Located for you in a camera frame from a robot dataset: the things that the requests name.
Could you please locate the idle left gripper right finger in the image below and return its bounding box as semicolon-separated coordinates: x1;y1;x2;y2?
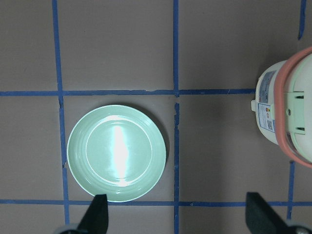
245;192;312;234

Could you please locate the idle left gripper left finger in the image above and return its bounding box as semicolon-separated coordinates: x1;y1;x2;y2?
55;194;109;234

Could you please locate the green plate near idle arm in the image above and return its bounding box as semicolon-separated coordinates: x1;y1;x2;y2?
67;105;167;202

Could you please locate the white rice cooker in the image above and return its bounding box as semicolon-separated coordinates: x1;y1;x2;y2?
251;47;312;168

